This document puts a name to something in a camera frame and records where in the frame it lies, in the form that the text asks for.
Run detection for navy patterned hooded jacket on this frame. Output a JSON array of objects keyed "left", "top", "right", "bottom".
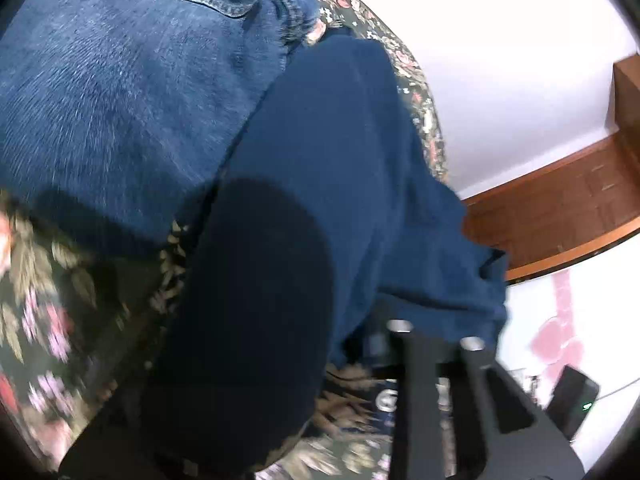
[{"left": 61, "top": 32, "right": 506, "bottom": 479}]

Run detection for blue denim jeans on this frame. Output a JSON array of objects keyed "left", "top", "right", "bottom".
[{"left": 1, "top": 0, "right": 319, "bottom": 250}]

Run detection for black power adapter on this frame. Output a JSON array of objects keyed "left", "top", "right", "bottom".
[{"left": 544, "top": 365, "right": 600, "bottom": 441}]

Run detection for brown wooden door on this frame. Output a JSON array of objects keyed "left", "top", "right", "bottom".
[{"left": 464, "top": 54, "right": 639, "bottom": 283}]

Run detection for green floral bedspread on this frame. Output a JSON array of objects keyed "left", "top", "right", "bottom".
[{"left": 1, "top": 0, "right": 447, "bottom": 471}]

